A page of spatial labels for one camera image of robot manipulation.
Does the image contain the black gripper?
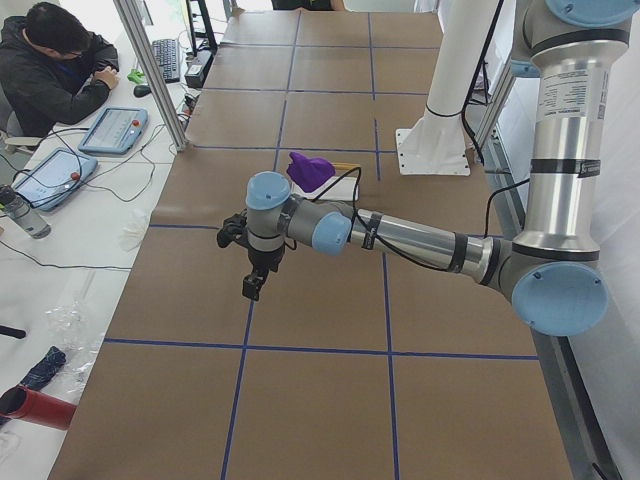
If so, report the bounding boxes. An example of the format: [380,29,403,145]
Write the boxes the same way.
[242,246,285,300]

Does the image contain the purple towel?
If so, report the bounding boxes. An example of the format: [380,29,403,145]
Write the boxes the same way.
[286,152,336,193]

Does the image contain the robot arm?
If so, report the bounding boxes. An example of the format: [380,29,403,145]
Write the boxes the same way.
[231,1,639,337]

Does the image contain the white towel rack base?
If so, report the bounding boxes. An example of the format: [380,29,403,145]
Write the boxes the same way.
[292,176,359,201]

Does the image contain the wooden rack rod near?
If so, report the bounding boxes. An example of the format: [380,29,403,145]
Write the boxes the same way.
[332,162,361,172]

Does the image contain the wooden rack rod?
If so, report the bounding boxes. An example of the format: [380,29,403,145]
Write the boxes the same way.
[288,159,362,168]
[332,162,361,172]

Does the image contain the wooden rack rod far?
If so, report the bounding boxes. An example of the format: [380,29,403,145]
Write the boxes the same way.
[288,159,362,168]

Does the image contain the clear plastic wrap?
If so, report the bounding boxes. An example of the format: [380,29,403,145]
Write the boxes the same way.
[46,270,106,405]

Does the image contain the blue teach pendant far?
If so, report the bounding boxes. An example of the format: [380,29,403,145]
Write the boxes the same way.
[78,107,149,156]

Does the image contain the blue teach pendant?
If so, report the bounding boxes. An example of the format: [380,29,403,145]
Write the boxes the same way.
[12,147,98,211]
[78,107,149,156]

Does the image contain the folded dark blue umbrella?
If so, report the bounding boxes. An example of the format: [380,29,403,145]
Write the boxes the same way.
[1,346,66,426]

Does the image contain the black computer mouse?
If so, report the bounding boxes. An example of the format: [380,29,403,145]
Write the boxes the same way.
[133,84,151,98]

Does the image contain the blue teach pendant near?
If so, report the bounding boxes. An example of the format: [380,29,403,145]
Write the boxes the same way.
[12,147,98,211]

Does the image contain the green toy object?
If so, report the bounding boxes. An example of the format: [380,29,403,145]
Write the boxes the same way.
[127,69,146,85]

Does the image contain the grey water bottle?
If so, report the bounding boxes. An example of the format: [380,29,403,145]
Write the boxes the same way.
[0,185,51,239]

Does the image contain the black keyboard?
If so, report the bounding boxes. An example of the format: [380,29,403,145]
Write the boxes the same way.
[151,39,181,83]

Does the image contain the red cylinder tube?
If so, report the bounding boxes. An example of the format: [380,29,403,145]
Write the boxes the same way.
[1,385,76,430]

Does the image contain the seated person in hoodie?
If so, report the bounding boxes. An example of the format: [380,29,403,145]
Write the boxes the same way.
[1,2,119,137]

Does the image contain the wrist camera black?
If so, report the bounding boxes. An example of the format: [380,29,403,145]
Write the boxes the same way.
[216,211,249,249]

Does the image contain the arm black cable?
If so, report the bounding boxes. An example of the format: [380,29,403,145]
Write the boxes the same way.
[307,167,531,274]

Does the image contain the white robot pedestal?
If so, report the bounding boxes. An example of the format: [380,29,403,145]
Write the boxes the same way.
[394,0,516,177]

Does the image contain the aluminium frame post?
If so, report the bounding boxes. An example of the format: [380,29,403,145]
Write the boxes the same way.
[114,0,188,152]

